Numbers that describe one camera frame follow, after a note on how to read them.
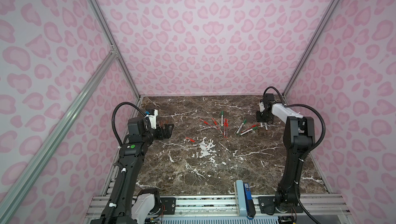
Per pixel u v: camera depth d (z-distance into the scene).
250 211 0.68
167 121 1.04
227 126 1.02
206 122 1.04
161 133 0.68
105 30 0.84
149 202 0.61
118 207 0.40
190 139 0.96
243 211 0.69
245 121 1.04
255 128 1.01
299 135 0.57
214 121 1.04
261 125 1.01
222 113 1.09
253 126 1.02
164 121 1.04
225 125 1.03
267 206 0.73
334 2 0.75
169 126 0.77
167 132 0.69
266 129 1.00
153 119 0.69
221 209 0.73
